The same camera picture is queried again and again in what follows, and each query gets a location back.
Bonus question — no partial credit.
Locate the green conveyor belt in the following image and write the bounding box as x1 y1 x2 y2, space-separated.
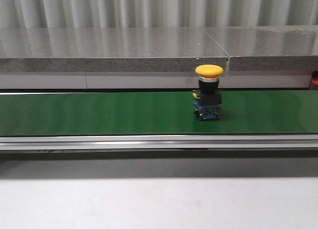
0 90 318 137

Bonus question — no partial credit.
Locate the grey stone slab left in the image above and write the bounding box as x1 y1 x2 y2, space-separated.
0 28 227 73

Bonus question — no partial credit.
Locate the aluminium conveyor side rail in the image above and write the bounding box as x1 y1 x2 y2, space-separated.
0 134 318 153

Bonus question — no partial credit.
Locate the grey stone slab right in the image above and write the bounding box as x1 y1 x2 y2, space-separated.
204 25 318 75

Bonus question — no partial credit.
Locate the grey stone slab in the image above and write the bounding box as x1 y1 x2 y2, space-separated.
0 28 227 73
204 25 318 75

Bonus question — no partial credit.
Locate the white panel under slab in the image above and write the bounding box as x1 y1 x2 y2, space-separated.
0 75 312 89

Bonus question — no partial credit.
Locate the orange red object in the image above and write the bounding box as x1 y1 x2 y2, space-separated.
310 77 318 90

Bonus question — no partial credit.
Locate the white pleated curtain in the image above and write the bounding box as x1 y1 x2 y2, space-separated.
0 0 318 28

